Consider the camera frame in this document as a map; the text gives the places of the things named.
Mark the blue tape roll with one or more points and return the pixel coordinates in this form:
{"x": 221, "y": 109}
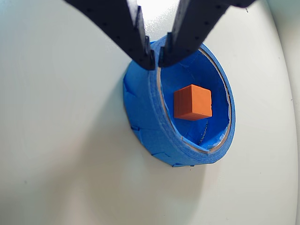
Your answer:
{"x": 145, "y": 112}

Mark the small cube block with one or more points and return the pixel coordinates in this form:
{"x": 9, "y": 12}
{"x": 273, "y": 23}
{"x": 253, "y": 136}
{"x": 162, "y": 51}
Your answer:
{"x": 194, "y": 103}

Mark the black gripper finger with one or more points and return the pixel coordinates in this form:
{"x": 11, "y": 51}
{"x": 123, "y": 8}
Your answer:
{"x": 197, "y": 25}
{"x": 119, "y": 25}

